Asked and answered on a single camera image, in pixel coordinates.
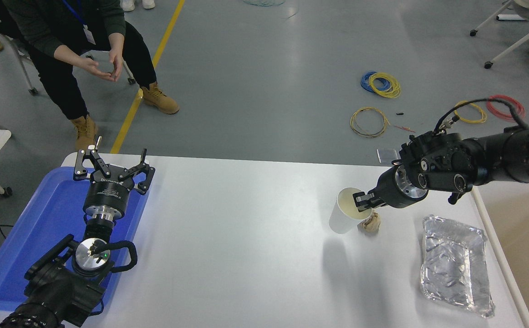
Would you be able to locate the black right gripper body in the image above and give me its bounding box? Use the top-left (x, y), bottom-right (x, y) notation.
top-left (368, 166), bottom-right (414, 210)

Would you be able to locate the person's left hand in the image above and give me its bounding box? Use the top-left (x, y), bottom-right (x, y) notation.
top-left (108, 48), bottom-right (125, 83)

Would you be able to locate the white-framed wheeled chair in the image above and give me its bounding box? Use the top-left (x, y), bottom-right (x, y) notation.
top-left (469, 0), bottom-right (529, 70)

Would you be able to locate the white paper cup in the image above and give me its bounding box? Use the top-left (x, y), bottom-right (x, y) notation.
top-left (329, 187), bottom-right (374, 235)

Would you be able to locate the large pale bin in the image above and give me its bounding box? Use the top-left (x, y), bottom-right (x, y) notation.
top-left (470, 180), bottom-right (529, 328)

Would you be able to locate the dark yellow wire coil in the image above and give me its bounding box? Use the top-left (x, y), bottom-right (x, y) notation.
top-left (350, 107), bottom-right (390, 138)

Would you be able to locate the blue plastic tray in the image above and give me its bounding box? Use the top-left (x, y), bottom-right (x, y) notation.
top-left (0, 166), bottom-right (151, 313)

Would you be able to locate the blue wire coil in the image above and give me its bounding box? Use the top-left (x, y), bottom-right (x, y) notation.
top-left (360, 71), bottom-right (390, 95)

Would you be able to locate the grey wheeled chair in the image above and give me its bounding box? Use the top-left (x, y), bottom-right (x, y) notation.
top-left (0, 18), bottom-right (136, 96)

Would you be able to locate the red wire coil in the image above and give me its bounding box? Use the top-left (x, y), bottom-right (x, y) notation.
top-left (487, 95), bottom-right (525, 123)

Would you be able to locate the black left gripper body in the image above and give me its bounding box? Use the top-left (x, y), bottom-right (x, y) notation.
top-left (84, 169), bottom-right (134, 215)

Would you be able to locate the crumpled silver foil tray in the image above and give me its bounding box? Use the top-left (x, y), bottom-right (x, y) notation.
top-left (420, 215), bottom-right (495, 318)

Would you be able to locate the clear floor plate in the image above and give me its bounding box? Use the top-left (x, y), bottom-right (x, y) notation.
top-left (377, 148), bottom-right (402, 165)

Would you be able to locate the person's right hand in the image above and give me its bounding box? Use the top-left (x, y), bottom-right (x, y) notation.
top-left (74, 56), bottom-right (111, 83)

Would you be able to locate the crumpled tan paper ball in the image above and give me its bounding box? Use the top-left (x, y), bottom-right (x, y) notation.
top-left (358, 210), bottom-right (381, 235)

